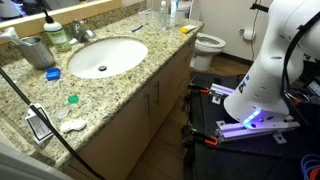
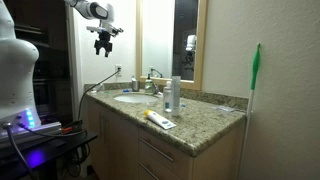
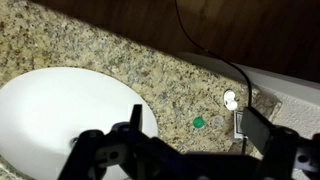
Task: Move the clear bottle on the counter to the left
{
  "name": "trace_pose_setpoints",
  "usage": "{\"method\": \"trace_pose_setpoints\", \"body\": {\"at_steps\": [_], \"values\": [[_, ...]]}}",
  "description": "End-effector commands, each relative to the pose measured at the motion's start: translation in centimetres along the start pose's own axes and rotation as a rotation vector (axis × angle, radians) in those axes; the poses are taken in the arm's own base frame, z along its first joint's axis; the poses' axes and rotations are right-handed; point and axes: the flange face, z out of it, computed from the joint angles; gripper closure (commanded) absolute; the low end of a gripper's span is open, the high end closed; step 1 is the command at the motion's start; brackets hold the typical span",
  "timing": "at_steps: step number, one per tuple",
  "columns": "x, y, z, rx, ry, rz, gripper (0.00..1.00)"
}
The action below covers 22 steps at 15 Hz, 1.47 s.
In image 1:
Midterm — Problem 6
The aluminium mounting rail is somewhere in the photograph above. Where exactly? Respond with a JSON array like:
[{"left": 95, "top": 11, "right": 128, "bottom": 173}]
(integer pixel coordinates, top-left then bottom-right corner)
[
  {"left": 214, "top": 119, "right": 301, "bottom": 145},
  {"left": 209, "top": 83, "right": 235, "bottom": 105}
]

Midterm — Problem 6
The clear round cap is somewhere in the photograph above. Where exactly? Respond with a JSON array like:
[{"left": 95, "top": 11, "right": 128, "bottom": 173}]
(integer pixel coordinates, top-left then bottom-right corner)
[{"left": 54, "top": 107, "right": 69, "bottom": 120}]

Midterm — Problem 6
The black power cable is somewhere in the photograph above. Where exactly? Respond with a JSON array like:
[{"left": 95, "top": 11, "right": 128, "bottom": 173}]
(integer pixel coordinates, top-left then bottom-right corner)
[{"left": 0, "top": 67, "right": 106, "bottom": 180}]

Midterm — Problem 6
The blue and white toothbrush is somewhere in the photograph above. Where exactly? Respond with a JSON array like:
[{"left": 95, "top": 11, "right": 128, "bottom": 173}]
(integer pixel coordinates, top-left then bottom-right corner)
[{"left": 130, "top": 22, "right": 151, "bottom": 34}]

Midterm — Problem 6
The orange and black clamp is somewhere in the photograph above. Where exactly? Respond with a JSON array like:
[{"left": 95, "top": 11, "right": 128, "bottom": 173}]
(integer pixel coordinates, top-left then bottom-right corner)
[
  {"left": 181, "top": 126, "right": 219, "bottom": 148},
  {"left": 188, "top": 83, "right": 211, "bottom": 95}
]

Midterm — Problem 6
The white toilet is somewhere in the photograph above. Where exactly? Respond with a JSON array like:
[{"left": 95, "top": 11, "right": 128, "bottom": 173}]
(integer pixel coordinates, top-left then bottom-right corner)
[{"left": 176, "top": 1, "right": 227, "bottom": 72}]

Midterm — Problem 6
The tall white blue bottle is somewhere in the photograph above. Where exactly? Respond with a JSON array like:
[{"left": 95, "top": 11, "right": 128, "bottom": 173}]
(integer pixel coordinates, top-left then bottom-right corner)
[{"left": 169, "top": 0, "right": 179, "bottom": 28}]

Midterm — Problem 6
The clear BioTrue bottle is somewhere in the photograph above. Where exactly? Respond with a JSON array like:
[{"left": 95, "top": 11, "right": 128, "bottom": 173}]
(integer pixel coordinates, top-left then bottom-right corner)
[{"left": 158, "top": 0, "right": 169, "bottom": 30}]

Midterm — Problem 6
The orange coiled cable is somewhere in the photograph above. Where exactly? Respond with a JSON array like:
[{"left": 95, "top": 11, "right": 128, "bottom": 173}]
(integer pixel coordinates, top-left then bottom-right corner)
[{"left": 309, "top": 166, "right": 320, "bottom": 180}]

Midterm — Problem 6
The toilet paper roll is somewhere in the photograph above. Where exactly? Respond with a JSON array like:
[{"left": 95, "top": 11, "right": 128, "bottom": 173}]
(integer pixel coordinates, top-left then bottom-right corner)
[{"left": 242, "top": 29, "right": 256, "bottom": 42}]

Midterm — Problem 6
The grey metal cup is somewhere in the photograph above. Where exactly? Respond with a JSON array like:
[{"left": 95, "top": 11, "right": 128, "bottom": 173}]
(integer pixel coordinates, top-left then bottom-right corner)
[{"left": 19, "top": 35, "right": 56, "bottom": 70}]

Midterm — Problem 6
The blue coiled cable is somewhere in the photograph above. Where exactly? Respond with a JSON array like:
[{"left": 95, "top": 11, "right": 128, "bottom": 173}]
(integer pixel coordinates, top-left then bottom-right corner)
[{"left": 300, "top": 153, "right": 320, "bottom": 180}]

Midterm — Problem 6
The green bottle cap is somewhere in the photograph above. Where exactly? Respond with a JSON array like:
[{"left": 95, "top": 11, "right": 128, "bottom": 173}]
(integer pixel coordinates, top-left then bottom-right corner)
[{"left": 67, "top": 94, "right": 80, "bottom": 105}]

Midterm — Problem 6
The black robot table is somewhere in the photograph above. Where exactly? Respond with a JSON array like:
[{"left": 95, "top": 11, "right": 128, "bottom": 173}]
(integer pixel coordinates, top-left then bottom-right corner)
[{"left": 183, "top": 73, "right": 320, "bottom": 180}]

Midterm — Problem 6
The green soap pump bottle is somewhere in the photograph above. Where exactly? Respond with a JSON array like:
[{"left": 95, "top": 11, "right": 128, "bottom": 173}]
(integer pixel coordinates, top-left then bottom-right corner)
[{"left": 42, "top": 9, "right": 73, "bottom": 53}]

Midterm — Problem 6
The white oval sink basin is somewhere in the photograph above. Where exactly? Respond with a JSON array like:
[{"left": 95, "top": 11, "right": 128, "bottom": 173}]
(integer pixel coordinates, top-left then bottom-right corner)
[{"left": 67, "top": 37, "right": 149, "bottom": 80}]

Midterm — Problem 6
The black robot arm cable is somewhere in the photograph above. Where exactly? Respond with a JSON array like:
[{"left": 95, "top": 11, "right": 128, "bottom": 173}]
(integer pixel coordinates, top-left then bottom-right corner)
[{"left": 281, "top": 11, "right": 320, "bottom": 128}]

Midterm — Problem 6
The chrome faucet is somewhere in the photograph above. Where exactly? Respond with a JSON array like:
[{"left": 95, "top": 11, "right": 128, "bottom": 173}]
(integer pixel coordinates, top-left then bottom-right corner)
[{"left": 68, "top": 18, "right": 98, "bottom": 46}]

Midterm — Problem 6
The wooden vanity cabinet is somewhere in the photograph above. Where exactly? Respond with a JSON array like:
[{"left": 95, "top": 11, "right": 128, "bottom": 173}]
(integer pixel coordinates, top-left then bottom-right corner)
[{"left": 61, "top": 33, "right": 201, "bottom": 180}]

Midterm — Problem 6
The wood framed mirror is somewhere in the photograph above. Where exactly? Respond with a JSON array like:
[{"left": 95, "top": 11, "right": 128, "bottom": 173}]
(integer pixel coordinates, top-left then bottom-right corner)
[{"left": 0, "top": 0, "right": 123, "bottom": 44}]

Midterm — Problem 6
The silver toothpaste tube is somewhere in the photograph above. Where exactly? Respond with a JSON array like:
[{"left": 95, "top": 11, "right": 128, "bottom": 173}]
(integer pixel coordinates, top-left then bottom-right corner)
[{"left": 0, "top": 26, "right": 28, "bottom": 47}]

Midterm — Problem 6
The white tube with yellow cap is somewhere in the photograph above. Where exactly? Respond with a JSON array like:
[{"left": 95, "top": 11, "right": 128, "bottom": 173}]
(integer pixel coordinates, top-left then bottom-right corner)
[{"left": 180, "top": 24, "right": 198, "bottom": 35}]

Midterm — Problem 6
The metal cabinet door handle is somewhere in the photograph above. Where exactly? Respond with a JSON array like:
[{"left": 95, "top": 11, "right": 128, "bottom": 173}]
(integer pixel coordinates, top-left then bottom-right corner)
[
  {"left": 154, "top": 80, "right": 161, "bottom": 107},
  {"left": 144, "top": 93, "right": 152, "bottom": 118}
]

